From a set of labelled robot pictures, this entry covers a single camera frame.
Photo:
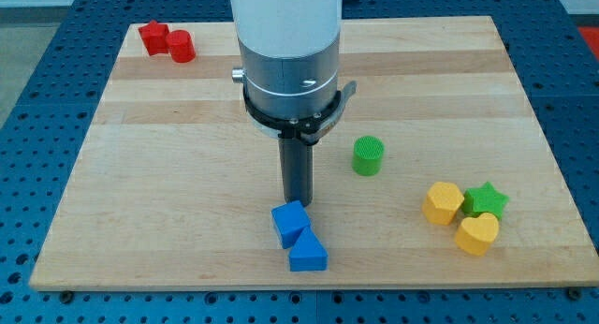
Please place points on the green cylinder block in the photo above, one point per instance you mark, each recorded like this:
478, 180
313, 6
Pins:
368, 154

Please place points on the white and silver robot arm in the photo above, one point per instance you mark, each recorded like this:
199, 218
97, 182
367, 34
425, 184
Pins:
290, 62

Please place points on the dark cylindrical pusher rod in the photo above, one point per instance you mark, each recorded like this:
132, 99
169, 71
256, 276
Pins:
296, 160

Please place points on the blue cube block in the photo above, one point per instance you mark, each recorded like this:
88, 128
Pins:
289, 221

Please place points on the blue triangle block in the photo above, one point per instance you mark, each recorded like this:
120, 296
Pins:
308, 254

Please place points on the wooden board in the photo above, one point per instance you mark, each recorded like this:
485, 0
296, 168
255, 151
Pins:
173, 185

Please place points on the yellow hexagon block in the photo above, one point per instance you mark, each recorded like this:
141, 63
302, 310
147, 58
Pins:
442, 201

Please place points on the red cylinder block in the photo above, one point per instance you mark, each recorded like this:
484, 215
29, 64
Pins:
180, 46

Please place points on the green star block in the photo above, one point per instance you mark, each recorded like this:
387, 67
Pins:
484, 199

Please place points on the red star block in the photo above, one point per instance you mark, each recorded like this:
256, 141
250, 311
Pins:
153, 35

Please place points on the yellow heart block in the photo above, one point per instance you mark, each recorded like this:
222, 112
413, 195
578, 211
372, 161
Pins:
475, 235

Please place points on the blue perforated table plate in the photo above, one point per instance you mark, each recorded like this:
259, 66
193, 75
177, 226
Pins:
42, 136

